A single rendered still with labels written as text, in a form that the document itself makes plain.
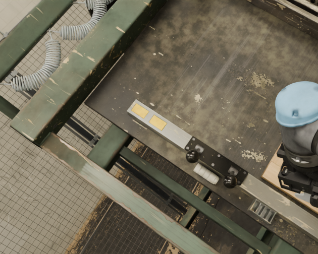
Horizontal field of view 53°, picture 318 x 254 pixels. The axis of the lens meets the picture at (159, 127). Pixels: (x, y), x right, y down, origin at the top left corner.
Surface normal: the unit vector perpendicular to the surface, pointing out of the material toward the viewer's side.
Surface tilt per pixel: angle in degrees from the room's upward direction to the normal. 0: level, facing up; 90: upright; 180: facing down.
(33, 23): 90
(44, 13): 90
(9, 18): 90
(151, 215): 59
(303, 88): 28
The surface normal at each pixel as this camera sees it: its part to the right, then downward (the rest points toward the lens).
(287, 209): -0.01, -0.29
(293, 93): -0.40, -0.59
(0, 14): 0.50, -0.11
